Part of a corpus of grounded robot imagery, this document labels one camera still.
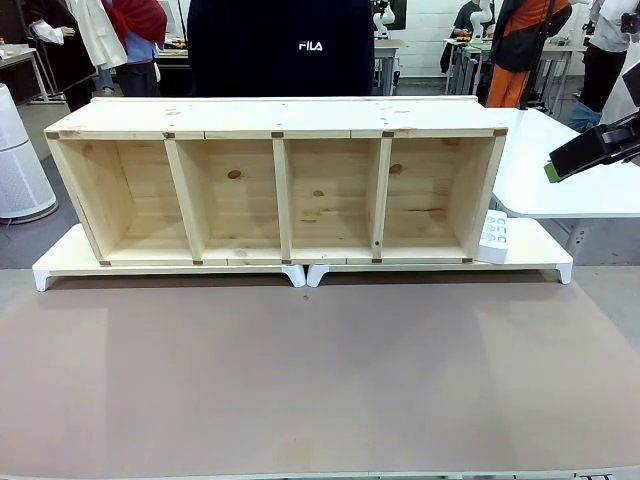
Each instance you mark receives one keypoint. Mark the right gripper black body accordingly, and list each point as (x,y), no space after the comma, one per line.
(625,137)

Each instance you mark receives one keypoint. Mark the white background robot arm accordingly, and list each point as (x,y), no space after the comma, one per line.
(384,17)
(481,20)

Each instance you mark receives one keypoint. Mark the white side table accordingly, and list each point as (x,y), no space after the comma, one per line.
(540,175)

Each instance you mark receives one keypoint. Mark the person in white shirt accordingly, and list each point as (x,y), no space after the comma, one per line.
(607,55)

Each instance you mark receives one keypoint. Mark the white riser with wooden top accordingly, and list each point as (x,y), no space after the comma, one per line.
(65,252)
(535,245)

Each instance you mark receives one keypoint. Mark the grey table with metal legs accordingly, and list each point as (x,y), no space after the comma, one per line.
(562,50)

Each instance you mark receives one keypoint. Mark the white power strip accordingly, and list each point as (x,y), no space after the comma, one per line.
(495,240)

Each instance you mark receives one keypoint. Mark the mannequin in orange black outfit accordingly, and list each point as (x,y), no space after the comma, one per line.
(525,40)

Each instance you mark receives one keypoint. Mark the green-edged background table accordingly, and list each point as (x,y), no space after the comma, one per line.
(470,47)

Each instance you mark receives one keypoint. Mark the seated person in dark top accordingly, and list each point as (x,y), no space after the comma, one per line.
(467,20)

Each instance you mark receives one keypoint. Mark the grey background table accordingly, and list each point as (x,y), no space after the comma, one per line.
(387,45)

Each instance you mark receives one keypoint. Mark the person in navy FILA sweater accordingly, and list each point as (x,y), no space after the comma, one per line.
(280,60)

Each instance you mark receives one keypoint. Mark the four-compartment pine wooden shelf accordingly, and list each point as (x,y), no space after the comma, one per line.
(250,117)

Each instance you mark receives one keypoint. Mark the black cabinet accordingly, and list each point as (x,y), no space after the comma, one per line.
(172,75)

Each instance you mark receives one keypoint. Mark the mannequin in red shawl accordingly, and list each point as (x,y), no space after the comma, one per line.
(137,55)

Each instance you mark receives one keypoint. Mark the white hanging coat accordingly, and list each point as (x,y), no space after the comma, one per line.
(102,35)

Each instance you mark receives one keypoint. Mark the mannequin in black robe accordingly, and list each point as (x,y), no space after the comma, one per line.
(60,50)

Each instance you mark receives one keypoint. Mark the white air purifier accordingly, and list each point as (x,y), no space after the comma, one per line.
(20,170)

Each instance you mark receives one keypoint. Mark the light wooden desk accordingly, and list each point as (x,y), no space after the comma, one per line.
(17,55)

